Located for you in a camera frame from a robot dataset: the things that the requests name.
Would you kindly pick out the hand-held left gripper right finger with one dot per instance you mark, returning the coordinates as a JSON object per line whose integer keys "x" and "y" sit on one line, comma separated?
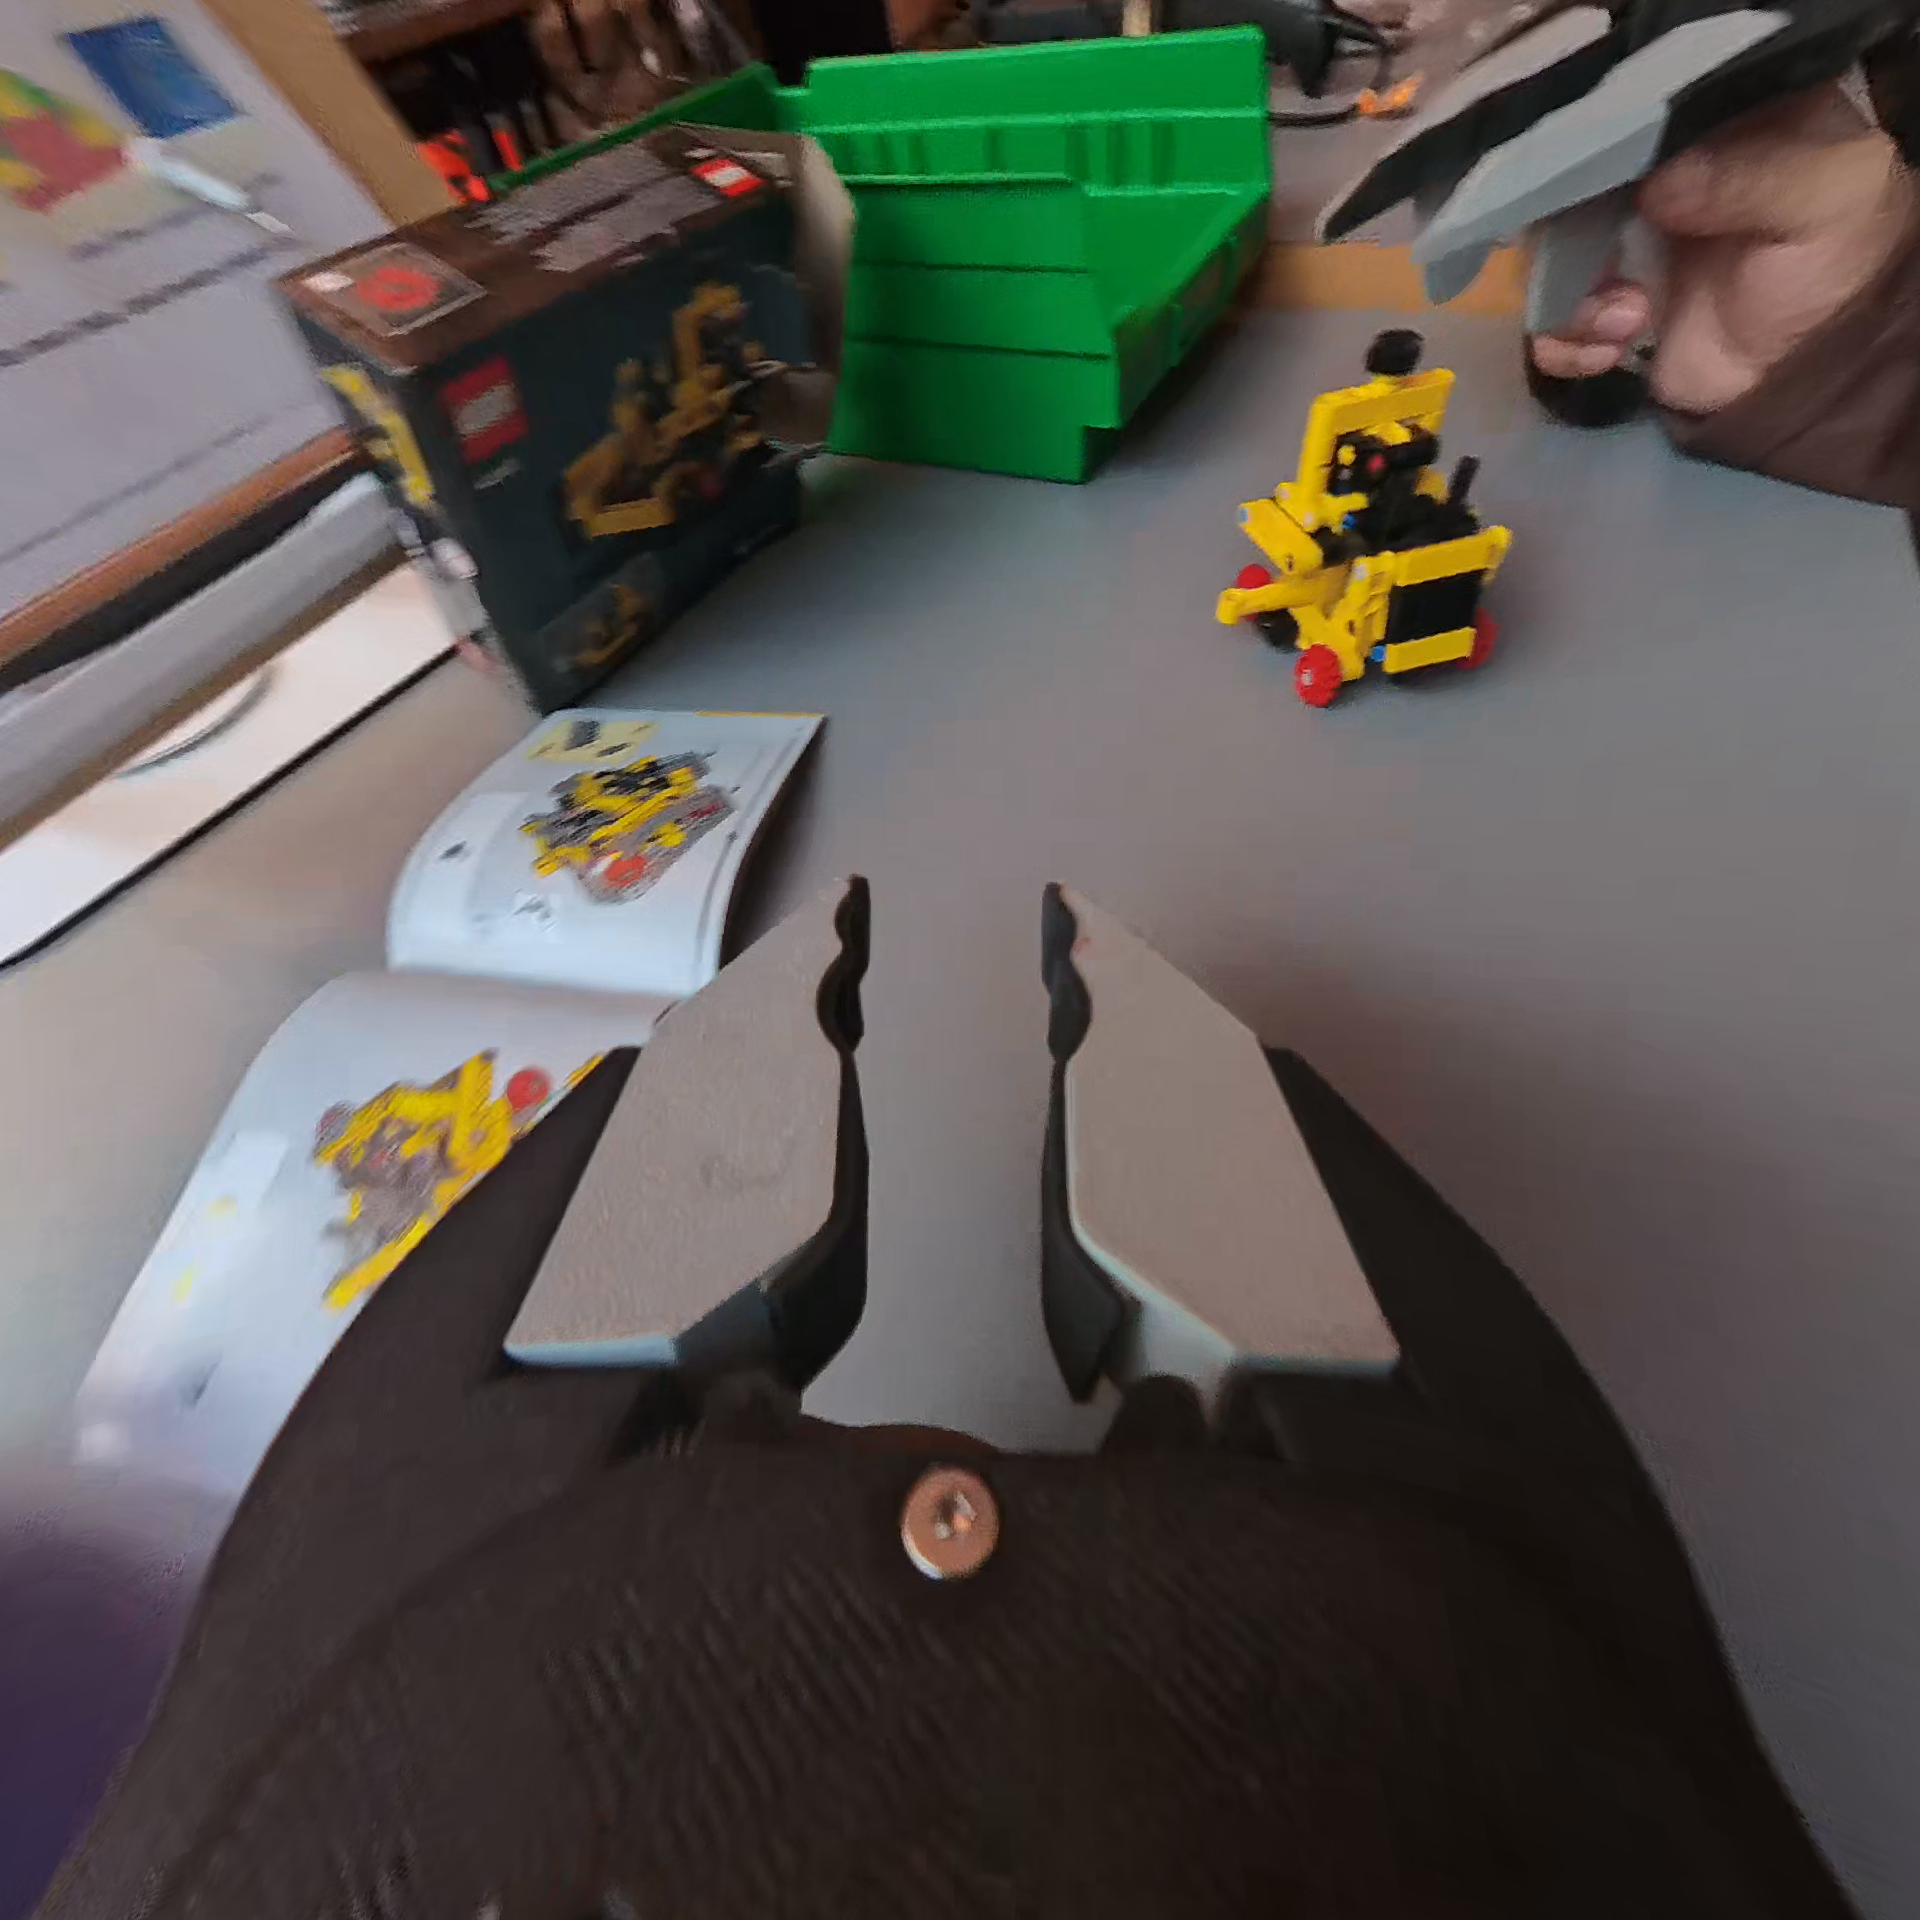
{"x": 1201, "y": 1184}

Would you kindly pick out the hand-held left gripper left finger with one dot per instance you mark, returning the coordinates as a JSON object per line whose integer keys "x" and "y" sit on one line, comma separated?
{"x": 705, "y": 1155}

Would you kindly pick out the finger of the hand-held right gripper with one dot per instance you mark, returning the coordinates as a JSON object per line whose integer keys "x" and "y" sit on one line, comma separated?
{"x": 1485, "y": 89}
{"x": 1606, "y": 135}

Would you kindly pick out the yellow black lego vehicle model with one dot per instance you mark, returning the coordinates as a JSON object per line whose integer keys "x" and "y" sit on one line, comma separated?
{"x": 1382, "y": 579}

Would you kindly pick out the open lego instruction booklet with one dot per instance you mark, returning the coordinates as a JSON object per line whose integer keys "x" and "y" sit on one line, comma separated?
{"x": 376, "y": 1049}

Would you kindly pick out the dark lego set box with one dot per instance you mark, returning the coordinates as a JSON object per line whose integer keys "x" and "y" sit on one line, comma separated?
{"x": 599, "y": 452}

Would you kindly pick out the person's right hand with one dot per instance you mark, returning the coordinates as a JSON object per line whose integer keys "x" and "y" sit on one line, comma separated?
{"x": 1770, "y": 255}

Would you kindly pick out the green plastic bin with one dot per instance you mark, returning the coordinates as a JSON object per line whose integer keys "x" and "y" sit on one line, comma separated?
{"x": 975, "y": 301}

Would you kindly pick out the pale grey page holder bar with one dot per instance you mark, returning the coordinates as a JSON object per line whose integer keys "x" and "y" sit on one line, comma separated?
{"x": 181, "y": 661}

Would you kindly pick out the wooden document stand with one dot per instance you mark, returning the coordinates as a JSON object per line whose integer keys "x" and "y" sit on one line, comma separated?
{"x": 166, "y": 540}

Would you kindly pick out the printed instruction sheet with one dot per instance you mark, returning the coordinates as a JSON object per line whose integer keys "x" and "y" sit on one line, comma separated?
{"x": 136, "y": 329}

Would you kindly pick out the red black tool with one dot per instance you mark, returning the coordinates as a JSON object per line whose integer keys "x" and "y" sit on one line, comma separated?
{"x": 470, "y": 164}

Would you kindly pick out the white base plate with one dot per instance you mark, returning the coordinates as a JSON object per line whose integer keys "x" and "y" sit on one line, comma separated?
{"x": 181, "y": 811}

